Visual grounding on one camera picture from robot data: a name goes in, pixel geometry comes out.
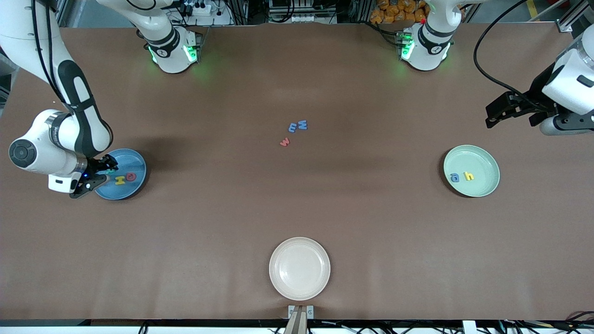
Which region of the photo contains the blue plate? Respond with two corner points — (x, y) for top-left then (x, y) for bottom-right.
(95, 148), (147, 200)

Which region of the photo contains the green plate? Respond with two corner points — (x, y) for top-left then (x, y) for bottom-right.
(443, 145), (501, 198)

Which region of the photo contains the cream plate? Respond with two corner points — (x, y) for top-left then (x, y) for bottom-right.
(269, 237), (331, 301)

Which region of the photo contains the orange objects pile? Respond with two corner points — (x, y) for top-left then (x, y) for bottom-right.
(370, 0), (428, 25)

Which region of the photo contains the white power strip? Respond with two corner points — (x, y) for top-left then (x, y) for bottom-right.
(179, 1), (214, 17)

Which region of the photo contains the grey equipment rack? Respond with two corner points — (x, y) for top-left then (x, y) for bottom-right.
(268, 0), (337, 24)

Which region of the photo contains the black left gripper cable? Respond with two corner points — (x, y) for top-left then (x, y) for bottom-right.
(473, 0), (550, 105)

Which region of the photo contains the aluminium frame profile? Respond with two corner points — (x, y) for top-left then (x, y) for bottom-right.
(555, 0), (594, 34)

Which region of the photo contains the grey metal mount bracket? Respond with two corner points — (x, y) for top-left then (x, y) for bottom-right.
(288, 305), (315, 320)

